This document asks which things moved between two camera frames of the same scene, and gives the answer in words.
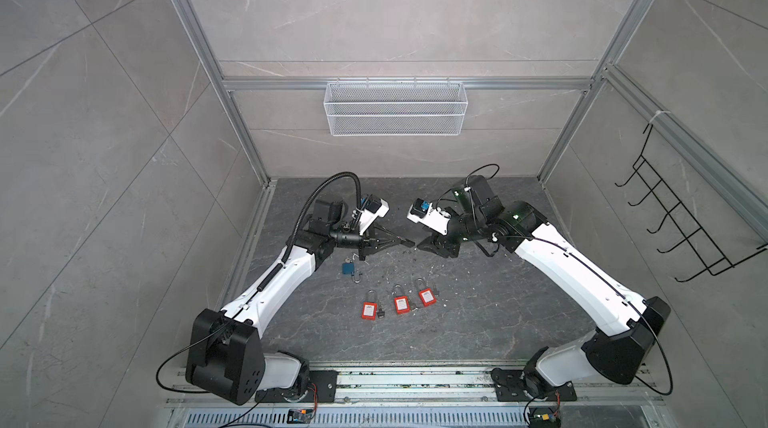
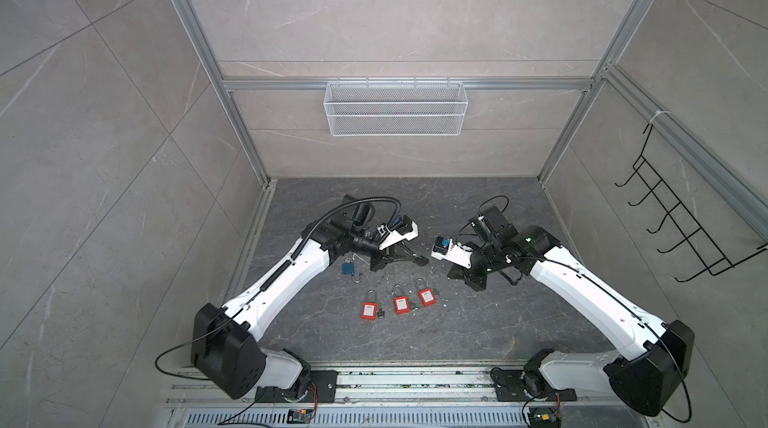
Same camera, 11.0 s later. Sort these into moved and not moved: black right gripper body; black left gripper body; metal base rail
Moved: black right gripper body; black left gripper body
Not moved: metal base rail
